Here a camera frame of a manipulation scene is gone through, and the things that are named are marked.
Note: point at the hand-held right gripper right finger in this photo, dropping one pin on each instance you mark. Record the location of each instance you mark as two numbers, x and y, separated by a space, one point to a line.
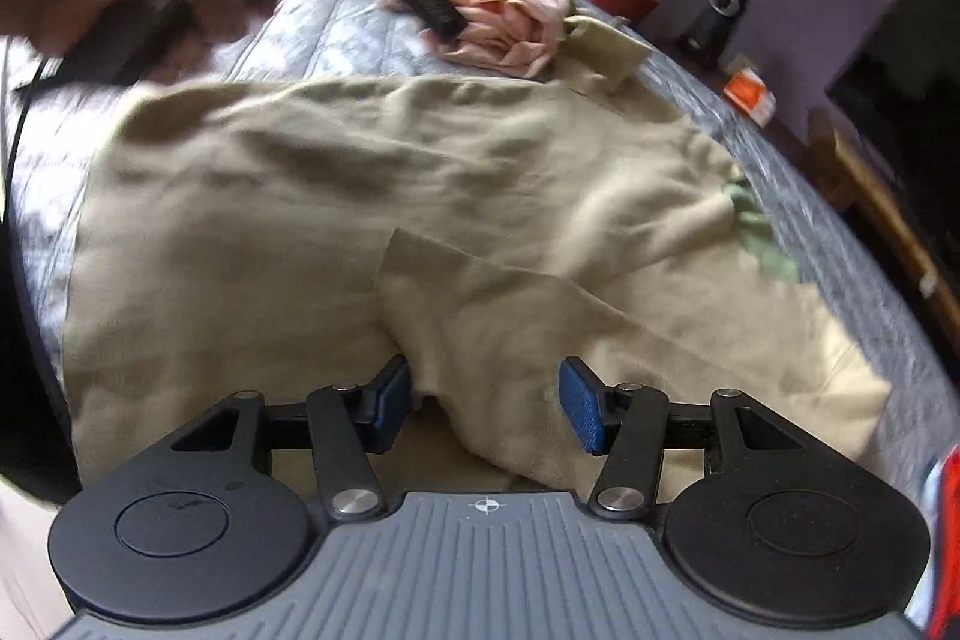
581 404

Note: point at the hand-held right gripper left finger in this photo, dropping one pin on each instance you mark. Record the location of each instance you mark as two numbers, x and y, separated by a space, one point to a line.
390 404

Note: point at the pale green fleece sweater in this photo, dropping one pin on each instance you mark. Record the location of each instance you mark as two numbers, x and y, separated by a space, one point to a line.
375 175

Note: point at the grey quilted bedspread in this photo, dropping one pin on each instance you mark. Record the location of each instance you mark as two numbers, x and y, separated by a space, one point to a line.
337 29

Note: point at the pink garment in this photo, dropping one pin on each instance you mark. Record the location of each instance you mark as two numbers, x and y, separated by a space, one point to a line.
510 25

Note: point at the black cylindrical speaker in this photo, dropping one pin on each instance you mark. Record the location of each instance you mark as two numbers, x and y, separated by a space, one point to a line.
712 25

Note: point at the orange tissue box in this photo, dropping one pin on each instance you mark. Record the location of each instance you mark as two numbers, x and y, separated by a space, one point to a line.
750 96

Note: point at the wooden television stand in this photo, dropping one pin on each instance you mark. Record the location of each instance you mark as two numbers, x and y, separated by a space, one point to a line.
847 168

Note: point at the black flat television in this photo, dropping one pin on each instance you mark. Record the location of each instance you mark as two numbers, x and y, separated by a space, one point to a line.
915 85

